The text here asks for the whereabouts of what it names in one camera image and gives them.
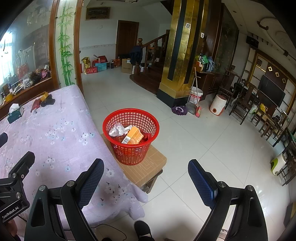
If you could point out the lilac floral tablecloth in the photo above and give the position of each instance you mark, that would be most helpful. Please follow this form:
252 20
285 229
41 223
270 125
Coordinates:
65 142

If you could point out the television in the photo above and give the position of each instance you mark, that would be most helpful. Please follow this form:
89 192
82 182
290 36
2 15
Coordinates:
271 90

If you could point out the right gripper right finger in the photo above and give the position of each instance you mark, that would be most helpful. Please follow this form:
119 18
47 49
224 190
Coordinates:
248 222

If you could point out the gold pillar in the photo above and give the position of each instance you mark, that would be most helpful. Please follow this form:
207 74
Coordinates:
187 23

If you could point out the purple mop head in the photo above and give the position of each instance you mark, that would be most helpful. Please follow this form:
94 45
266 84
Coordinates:
179 110

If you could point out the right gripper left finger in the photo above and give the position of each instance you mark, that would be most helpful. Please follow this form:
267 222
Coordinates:
44 220

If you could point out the red mesh waste basket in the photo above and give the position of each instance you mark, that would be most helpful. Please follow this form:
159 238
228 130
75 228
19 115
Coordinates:
146 122

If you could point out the orange medicine box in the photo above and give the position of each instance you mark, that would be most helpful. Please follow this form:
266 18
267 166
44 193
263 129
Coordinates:
133 137

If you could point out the wooden chair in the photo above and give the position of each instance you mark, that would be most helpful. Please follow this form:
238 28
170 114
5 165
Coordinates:
245 100

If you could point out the white paint bucket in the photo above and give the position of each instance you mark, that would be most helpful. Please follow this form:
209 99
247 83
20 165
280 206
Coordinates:
195 95

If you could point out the black wallet pouch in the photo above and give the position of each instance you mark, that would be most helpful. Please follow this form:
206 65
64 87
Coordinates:
48 101

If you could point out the teal tissue box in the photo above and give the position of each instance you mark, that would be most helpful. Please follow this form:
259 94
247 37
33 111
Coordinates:
15 112

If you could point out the cardboard box far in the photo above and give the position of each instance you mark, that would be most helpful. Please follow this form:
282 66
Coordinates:
126 66

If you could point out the red snack bag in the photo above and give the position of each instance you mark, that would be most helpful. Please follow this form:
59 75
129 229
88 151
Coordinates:
146 137

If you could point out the wooden sideboard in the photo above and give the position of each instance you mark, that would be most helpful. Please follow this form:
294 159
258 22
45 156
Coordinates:
47 85

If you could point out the clear plastic bag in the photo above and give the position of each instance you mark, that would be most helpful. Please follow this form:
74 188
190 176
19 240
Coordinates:
119 130

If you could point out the red packet far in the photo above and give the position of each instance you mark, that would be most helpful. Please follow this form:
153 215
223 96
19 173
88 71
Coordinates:
36 104

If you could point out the yellow tape roll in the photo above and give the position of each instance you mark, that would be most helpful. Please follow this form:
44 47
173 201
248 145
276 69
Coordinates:
44 96

